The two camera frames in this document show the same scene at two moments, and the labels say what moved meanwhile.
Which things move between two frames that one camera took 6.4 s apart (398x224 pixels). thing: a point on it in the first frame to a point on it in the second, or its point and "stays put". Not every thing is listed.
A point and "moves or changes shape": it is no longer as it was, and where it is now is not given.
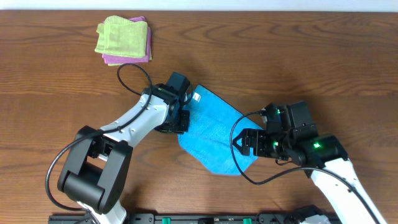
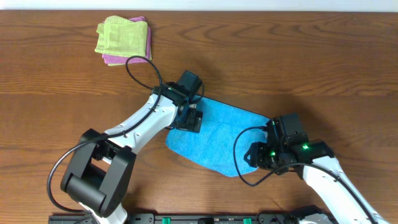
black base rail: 203,218 stays put
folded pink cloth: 119,59 stays put
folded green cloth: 117,36 stays put
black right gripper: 252,142 to 253,154
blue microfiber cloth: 209,137 moves or changes shape
